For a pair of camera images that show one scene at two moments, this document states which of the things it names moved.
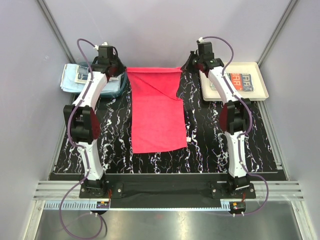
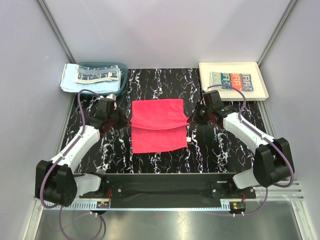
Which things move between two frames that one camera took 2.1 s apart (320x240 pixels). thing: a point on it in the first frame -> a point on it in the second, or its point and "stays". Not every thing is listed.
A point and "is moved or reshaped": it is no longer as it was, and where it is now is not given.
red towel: [158, 118] is moved or reshaped
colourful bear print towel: [239, 81] stays
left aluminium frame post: [56, 31] stays
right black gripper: [187, 66] -> [194, 118]
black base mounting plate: [119, 186] stays
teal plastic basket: [124, 86] stays
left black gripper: [122, 68] -> [124, 122]
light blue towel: [68, 83] stays
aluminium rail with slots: [67, 195] stays
